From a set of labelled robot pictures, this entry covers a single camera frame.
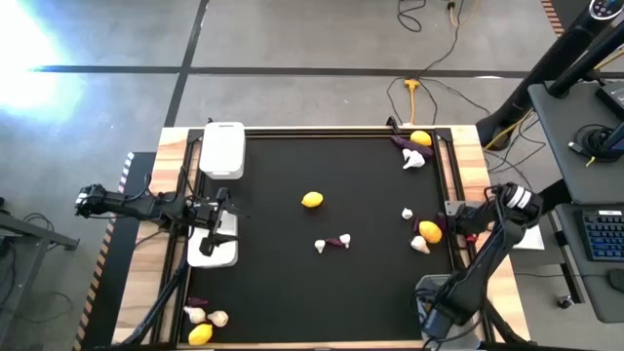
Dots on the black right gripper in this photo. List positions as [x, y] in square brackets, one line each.
[470, 222]

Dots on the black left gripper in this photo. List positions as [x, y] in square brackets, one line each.
[222, 197]

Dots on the yellow lemon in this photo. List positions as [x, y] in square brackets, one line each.
[200, 334]
[312, 199]
[420, 138]
[430, 231]

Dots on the small white garlic bulb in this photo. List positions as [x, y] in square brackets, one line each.
[320, 245]
[218, 318]
[406, 153]
[195, 314]
[345, 239]
[420, 244]
[407, 213]

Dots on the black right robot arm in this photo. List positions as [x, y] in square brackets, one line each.
[487, 263]

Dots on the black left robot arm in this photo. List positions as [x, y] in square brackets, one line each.
[127, 207]

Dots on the small purple sweet potato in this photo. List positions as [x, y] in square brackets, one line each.
[197, 301]
[334, 242]
[417, 225]
[441, 222]

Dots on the white paper sheet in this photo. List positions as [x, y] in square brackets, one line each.
[534, 241]

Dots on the large white garlic bulb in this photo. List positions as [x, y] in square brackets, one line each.
[417, 160]

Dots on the black table mat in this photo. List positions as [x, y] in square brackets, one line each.
[292, 292]

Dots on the purple eggplant top right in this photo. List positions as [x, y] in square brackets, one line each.
[404, 143]

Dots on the black caster wheel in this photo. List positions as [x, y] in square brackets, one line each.
[565, 301]

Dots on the black keyboard with blue keys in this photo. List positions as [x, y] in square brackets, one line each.
[604, 236]

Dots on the black hazard-edged floor mat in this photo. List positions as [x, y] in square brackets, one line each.
[112, 292]
[553, 17]

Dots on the grey keyboard desk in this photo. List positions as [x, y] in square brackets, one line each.
[599, 292]

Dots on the black computer mouse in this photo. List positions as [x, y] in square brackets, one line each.
[618, 281]

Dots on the grey side table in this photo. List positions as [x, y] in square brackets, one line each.
[19, 253]

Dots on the silver metal bracket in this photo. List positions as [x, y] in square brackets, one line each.
[452, 207]

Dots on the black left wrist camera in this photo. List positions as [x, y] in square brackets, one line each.
[205, 213]

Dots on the black clamp on frame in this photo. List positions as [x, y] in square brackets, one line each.
[393, 126]

